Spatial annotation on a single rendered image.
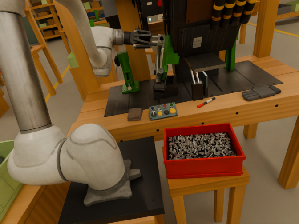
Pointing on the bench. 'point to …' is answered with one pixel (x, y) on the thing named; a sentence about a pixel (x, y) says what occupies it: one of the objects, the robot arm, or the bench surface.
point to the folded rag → (135, 114)
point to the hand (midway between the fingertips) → (157, 40)
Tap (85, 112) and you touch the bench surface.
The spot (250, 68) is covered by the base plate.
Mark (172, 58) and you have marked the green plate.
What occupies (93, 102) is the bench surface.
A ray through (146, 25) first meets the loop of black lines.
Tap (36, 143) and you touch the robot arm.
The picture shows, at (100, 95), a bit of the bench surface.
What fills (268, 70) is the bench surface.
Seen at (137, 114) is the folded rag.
